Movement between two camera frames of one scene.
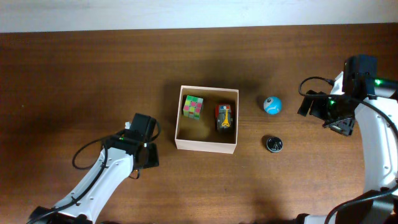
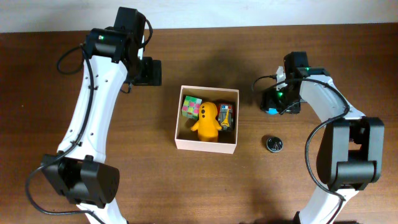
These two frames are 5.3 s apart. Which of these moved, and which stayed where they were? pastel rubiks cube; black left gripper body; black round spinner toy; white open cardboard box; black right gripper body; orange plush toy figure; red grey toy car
Moved: orange plush toy figure; black right gripper body; black left gripper body
Stayed: white open cardboard box; pastel rubiks cube; black round spinner toy; red grey toy car
